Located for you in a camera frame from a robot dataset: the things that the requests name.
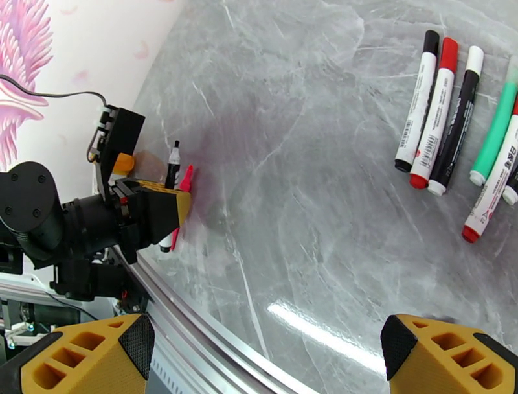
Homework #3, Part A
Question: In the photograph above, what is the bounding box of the white marker cap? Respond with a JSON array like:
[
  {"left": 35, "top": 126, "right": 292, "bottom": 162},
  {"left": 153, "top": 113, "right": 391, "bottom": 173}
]
[{"left": 465, "top": 45, "right": 485, "bottom": 77}]

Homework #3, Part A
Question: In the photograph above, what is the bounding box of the half black half white marker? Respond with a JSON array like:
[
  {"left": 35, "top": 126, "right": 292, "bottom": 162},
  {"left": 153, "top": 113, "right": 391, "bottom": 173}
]
[{"left": 159, "top": 140, "right": 182, "bottom": 253}]

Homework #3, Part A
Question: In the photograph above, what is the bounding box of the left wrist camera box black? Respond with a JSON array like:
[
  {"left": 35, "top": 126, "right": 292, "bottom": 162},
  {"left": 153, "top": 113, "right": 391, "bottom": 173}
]
[{"left": 87, "top": 105, "right": 146, "bottom": 203}]

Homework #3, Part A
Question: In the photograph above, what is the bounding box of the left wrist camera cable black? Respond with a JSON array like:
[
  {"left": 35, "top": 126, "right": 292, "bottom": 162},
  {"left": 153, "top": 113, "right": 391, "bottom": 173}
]
[{"left": 0, "top": 74, "right": 107, "bottom": 108}]

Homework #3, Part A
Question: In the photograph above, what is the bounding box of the green highlighter with clear cap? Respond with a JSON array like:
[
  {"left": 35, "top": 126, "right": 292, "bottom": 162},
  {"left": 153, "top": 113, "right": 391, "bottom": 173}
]
[{"left": 469, "top": 54, "right": 518, "bottom": 187}]

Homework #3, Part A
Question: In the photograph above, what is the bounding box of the black marker cap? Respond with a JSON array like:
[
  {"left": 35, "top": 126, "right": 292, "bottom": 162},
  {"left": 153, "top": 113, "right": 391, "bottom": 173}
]
[{"left": 422, "top": 30, "right": 441, "bottom": 58}]

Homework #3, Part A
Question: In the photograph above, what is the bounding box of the white bottle with orange lid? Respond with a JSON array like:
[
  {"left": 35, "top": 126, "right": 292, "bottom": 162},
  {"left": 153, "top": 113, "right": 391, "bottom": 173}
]
[{"left": 109, "top": 152, "right": 135, "bottom": 181}]

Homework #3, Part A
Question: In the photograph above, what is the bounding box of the white marker with black end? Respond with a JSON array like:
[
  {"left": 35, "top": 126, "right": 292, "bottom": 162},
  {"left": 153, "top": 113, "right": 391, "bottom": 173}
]
[{"left": 394, "top": 52, "right": 438, "bottom": 173}]

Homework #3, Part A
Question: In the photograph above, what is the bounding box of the white red marker barcode label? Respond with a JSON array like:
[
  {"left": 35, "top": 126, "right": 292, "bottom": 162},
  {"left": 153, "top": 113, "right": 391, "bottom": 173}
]
[{"left": 409, "top": 67, "right": 455, "bottom": 190}]

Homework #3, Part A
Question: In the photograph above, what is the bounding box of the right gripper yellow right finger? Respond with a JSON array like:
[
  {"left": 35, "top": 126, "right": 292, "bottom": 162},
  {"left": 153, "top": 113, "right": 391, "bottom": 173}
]
[{"left": 380, "top": 314, "right": 518, "bottom": 394}]

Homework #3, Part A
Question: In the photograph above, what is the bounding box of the black body whiteboard marker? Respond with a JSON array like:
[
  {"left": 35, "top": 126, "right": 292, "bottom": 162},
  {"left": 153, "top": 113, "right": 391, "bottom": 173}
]
[
  {"left": 501, "top": 163, "right": 518, "bottom": 206},
  {"left": 427, "top": 69, "right": 480, "bottom": 197}
]

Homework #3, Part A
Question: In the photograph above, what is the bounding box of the pink highlighter pen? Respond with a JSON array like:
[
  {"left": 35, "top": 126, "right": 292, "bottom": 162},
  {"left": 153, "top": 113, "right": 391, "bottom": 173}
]
[{"left": 170, "top": 164, "right": 195, "bottom": 252}]

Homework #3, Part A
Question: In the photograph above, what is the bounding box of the white red marker bold lettering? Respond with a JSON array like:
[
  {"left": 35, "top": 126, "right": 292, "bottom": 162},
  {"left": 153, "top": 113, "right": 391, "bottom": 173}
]
[{"left": 462, "top": 113, "right": 518, "bottom": 244}]

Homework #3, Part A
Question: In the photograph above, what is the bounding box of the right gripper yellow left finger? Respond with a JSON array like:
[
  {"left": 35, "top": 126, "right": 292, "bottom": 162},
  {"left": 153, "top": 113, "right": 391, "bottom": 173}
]
[{"left": 0, "top": 312, "right": 155, "bottom": 394}]

